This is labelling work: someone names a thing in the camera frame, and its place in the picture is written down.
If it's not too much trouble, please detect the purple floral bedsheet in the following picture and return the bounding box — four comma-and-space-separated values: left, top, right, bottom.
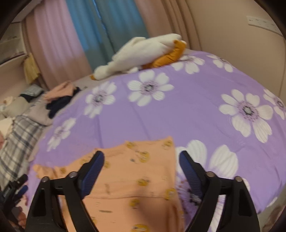
27, 50, 286, 232

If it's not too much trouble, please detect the peach cloth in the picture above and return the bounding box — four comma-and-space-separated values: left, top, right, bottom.
43, 81, 77, 103

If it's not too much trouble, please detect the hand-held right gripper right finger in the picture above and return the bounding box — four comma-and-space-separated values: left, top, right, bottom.
179, 151, 261, 232

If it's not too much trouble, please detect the beige pleated curtain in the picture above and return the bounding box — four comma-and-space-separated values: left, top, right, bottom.
134, 0, 203, 52

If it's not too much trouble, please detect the yellow hanging towel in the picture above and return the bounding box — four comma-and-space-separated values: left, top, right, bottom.
23, 54, 42, 84

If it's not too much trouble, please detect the navy cloth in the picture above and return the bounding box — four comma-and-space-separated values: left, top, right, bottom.
46, 87, 82, 119

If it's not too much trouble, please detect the peach printed small garment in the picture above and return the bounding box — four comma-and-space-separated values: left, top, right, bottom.
33, 137, 186, 232

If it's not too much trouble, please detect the cream shelf unit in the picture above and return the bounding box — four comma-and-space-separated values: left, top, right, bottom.
0, 19, 30, 67

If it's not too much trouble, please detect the grey plaid pillow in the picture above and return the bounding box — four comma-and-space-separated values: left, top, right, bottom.
0, 115, 52, 186

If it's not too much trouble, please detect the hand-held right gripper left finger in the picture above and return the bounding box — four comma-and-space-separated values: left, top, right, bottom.
26, 151, 105, 232

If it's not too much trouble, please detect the pink bed sheet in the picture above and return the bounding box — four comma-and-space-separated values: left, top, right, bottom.
71, 72, 112, 90

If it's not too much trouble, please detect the beige grey cloth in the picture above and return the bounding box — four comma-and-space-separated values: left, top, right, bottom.
28, 100, 54, 126

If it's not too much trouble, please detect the pink curtain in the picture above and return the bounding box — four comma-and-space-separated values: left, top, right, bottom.
24, 0, 92, 90

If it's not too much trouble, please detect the dark grey folded cloth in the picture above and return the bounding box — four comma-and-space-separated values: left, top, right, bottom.
20, 84, 44, 100

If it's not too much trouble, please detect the blue curtain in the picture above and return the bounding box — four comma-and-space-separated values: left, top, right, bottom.
65, 0, 149, 67

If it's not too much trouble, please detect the white wall socket strip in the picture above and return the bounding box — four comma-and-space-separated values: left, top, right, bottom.
246, 15, 279, 31

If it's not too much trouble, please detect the cream pillow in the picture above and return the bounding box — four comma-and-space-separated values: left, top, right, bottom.
0, 96, 30, 122

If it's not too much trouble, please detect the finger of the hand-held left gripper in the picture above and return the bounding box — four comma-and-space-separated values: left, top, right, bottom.
15, 185, 29, 198

